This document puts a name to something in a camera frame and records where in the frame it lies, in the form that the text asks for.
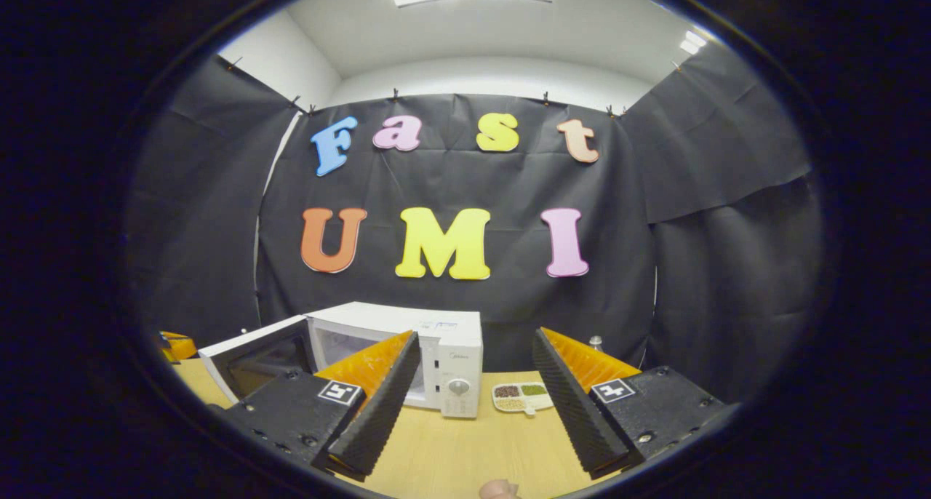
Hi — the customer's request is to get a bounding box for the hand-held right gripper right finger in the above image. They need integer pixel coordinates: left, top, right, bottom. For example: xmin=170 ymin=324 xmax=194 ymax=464
xmin=532 ymin=327 xmax=729 ymax=479

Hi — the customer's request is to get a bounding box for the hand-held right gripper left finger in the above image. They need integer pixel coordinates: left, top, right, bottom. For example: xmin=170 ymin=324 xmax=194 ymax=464
xmin=209 ymin=330 xmax=423 ymax=483

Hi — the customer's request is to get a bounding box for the white microwave oven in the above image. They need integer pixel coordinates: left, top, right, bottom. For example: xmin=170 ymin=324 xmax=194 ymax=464
xmin=198 ymin=301 xmax=484 ymax=420

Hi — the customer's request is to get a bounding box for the divided white dish of beans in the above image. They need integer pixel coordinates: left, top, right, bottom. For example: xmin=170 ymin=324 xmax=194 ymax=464
xmin=492 ymin=381 xmax=555 ymax=417

